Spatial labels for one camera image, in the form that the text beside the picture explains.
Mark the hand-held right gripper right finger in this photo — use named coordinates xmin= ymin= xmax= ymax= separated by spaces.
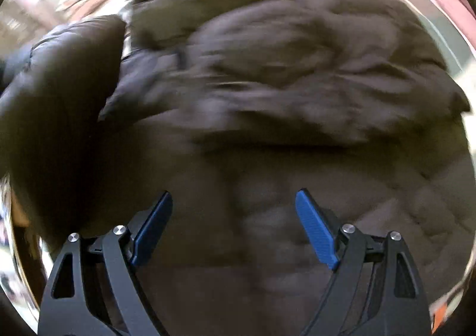
xmin=295 ymin=189 xmax=434 ymax=336

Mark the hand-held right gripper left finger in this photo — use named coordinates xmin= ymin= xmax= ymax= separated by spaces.
xmin=37 ymin=191 xmax=173 ymax=336

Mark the dark grey puffer jacket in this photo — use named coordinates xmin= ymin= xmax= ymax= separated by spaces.
xmin=0 ymin=0 xmax=474 ymax=336

